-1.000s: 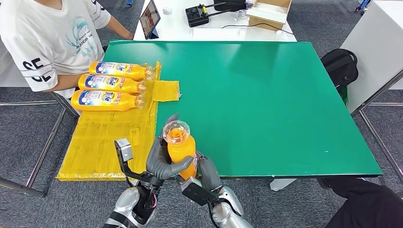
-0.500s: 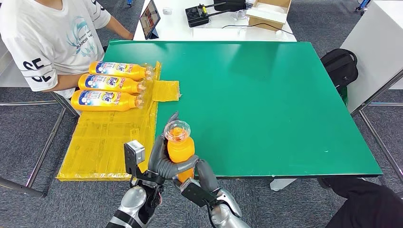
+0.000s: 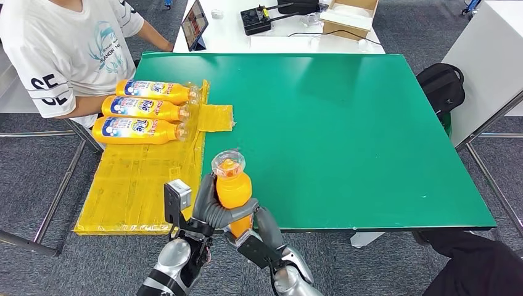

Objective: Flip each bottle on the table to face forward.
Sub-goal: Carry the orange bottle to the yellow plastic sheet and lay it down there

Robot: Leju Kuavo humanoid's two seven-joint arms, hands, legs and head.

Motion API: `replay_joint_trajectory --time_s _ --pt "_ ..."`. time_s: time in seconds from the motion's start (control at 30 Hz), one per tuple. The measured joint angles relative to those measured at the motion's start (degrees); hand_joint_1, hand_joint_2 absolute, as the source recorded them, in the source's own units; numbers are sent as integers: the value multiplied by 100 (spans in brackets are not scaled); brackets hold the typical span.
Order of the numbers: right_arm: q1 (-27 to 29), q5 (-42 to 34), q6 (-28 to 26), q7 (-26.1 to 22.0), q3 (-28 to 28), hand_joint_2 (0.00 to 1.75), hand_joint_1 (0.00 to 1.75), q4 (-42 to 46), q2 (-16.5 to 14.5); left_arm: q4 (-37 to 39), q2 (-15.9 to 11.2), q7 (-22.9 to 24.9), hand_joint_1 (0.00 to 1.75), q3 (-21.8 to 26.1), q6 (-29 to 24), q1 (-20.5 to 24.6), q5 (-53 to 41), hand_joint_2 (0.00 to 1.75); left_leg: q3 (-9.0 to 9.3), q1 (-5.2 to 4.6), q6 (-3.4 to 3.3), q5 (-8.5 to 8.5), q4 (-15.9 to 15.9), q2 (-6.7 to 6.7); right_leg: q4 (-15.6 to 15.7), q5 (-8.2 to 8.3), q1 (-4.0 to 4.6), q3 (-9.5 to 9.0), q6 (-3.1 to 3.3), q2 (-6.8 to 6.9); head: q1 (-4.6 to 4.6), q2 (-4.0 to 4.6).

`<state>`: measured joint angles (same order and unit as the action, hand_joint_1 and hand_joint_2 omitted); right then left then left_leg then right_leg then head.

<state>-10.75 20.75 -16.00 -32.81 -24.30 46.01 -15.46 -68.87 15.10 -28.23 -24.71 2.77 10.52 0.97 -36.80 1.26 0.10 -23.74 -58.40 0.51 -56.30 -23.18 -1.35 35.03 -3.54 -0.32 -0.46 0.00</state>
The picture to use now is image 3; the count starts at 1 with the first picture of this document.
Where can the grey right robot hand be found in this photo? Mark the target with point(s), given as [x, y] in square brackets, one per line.
[269, 226]

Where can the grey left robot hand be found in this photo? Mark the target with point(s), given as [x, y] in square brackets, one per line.
[210, 212]

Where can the orange detergent bottle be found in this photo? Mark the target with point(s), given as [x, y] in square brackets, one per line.
[233, 192]
[135, 135]
[143, 112]
[163, 93]

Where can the yellow taped cardboard board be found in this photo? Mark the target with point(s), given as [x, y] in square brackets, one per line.
[135, 184]

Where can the white table foot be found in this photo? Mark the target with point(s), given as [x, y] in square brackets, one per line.
[366, 238]

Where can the white table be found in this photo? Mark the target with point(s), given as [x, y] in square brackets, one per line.
[228, 36]

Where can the black tablet on stand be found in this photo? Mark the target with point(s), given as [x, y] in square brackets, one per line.
[195, 24]

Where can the black controller with antennas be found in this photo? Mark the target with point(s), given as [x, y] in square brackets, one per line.
[254, 20]

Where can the small white case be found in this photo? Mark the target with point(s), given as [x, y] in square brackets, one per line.
[217, 14]

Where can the clear plastic wrapper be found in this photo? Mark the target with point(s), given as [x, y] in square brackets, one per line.
[311, 19]

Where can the person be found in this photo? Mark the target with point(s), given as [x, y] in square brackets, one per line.
[482, 265]
[65, 53]

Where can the open cardboard box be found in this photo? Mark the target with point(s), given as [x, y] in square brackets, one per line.
[348, 23]

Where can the black backpack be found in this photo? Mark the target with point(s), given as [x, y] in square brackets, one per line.
[441, 88]

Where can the black bag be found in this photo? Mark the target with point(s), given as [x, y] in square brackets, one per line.
[297, 6]

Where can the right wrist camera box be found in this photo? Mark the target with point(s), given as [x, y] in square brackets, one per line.
[253, 249]

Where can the grey metal frame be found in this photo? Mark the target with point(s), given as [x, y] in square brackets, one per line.
[491, 184]
[20, 242]

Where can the blue frame piece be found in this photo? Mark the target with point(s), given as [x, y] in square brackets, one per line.
[470, 6]
[167, 5]

